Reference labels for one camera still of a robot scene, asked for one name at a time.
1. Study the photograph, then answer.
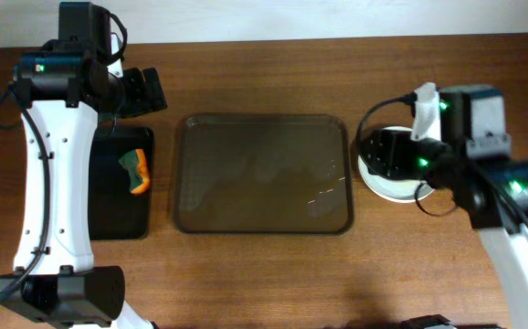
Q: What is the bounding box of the white plate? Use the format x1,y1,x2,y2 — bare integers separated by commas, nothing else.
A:
357,126,441,204

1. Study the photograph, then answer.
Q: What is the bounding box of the green orange sponge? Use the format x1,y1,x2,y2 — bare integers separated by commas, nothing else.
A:
119,148,151,195

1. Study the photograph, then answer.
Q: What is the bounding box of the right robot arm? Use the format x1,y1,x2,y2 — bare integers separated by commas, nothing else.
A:
354,82,528,328

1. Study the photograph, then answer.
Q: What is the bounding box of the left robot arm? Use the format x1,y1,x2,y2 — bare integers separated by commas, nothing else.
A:
0,2,166,328

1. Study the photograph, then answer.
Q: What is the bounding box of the black small tray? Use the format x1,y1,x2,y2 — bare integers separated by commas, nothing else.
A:
88,127,154,240

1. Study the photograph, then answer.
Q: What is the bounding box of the brown plastic tray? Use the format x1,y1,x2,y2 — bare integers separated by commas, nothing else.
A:
172,113,354,236

